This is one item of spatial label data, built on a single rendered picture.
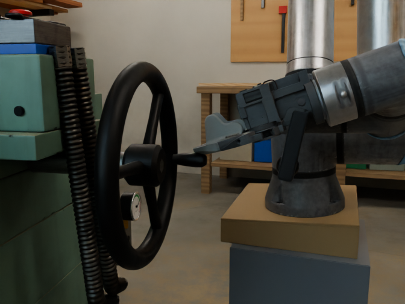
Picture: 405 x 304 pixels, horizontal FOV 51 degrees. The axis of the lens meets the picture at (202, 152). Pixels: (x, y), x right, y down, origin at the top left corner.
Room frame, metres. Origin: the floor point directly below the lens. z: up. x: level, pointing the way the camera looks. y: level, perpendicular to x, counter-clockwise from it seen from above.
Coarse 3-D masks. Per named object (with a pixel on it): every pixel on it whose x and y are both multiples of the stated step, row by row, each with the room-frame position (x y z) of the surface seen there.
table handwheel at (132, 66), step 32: (128, 96) 0.50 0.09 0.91; (160, 96) 0.65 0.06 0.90; (160, 128) 0.70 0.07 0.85; (64, 160) 0.59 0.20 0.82; (96, 160) 0.45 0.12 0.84; (128, 160) 0.56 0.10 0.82; (160, 160) 0.58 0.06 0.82; (96, 192) 0.45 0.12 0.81; (160, 192) 0.68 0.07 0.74; (160, 224) 0.63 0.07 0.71; (128, 256) 0.48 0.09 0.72
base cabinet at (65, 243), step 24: (72, 216) 0.72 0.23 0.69; (24, 240) 0.58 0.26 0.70; (48, 240) 0.64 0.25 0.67; (72, 240) 0.72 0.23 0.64; (0, 264) 0.53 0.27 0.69; (24, 264) 0.58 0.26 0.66; (48, 264) 0.64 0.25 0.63; (72, 264) 0.71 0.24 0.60; (0, 288) 0.52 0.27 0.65; (24, 288) 0.57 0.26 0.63; (48, 288) 0.63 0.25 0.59; (72, 288) 0.70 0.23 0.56
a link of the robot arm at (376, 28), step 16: (368, 0) 0.89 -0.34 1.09; (384, 0) 0.87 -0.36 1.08; (400, 0) 0.87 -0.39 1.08; (368, 16) 0.89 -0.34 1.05; (384, 16) 0.87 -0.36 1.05; (400, 16) 0.87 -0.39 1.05; (368, 32) 0.89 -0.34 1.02; (384, 32) 0.87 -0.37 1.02; (400, 32) 0.87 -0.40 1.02; (368, 48) 0.90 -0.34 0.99; (352, 144) 0.89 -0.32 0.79; (368, 144) 0.88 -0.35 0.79; (384, 144) 0.87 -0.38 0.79; (400, 144) 0.86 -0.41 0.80; (352, 160) 0.91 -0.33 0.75; (368, 160) 0.90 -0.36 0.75; (384, 160) 0.89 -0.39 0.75; (400, 160) 0.88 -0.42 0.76
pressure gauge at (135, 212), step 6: (126, 192) 0.86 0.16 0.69; (132, 192) 0.86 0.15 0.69; (138, 192) 0.87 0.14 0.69; (120, 198) 0.85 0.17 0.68; (126, 198) 0.85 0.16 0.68; (132, 198) 0.84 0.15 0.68; (138, 198) 0.88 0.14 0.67; (126, 204) 0.84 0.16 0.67; (132, 204) 0.84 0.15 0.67; (138, 204) 0.88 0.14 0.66; (126, 210) 0.84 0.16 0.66; (132, 210) 0.83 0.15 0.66; (138, 210) 0.88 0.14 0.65; (126, 216) 0.84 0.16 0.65; (132, 216) 0.83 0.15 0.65; (138, 216) 0.87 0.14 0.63; (126, 222) 0.86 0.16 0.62; (126, 228) 0.86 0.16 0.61
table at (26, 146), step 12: (96, 96) 0.84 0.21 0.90; (96, 108) 0.84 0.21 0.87; (96, 120) 0.63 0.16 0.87; (0, 132) 0.49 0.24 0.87; (12, 132) 0.49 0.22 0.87; (24, 132) 0.49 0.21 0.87; (36, 132) 0.49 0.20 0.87; (48, 132) 0.50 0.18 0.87; (60, 132) 0.52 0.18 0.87; (96, 132) 0.62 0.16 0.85; (0, 144) 0.47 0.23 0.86; (12, 144) 0.47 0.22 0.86; (24, 144) 0.47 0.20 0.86; (36, 144) 0.47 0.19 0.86; (48, 144) 0.49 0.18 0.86; (60, 144) 0.52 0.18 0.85; (0, 156) 0.47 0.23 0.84; (12, 156) 0.47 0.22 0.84; (24, 156) 0.47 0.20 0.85; (36, 156) 0.47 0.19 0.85; (48, 156) 0.49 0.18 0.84
